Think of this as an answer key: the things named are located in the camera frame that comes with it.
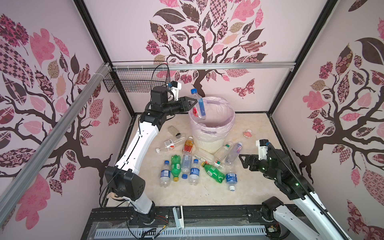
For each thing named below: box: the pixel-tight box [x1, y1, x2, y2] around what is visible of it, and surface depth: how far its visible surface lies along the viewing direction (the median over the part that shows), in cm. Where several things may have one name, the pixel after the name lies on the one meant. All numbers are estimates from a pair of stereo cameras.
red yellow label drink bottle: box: [182, 136, 194, 153], surface depth 98 cm
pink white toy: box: [243, 129, 252, 138], surface depth 108 cm
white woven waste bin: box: [197, 138, 225, 154], surface depth 94 cm
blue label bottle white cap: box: [225, 170, 238, 192], surface depth 83 cm
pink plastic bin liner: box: [189, 96, 236, 143], surface depth 82 cm
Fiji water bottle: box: [190, 88, 206, 120], surface depth 73 cm
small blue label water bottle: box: [189, 158, 200, 186], surface depth 86 cm
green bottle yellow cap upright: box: [170, 154, 181, 182], surface depth 87 cm
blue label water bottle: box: [160, 160, 171, 188], surface depth 86 cm
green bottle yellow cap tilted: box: [201, 161, 226, 184], surface depth 85 cm
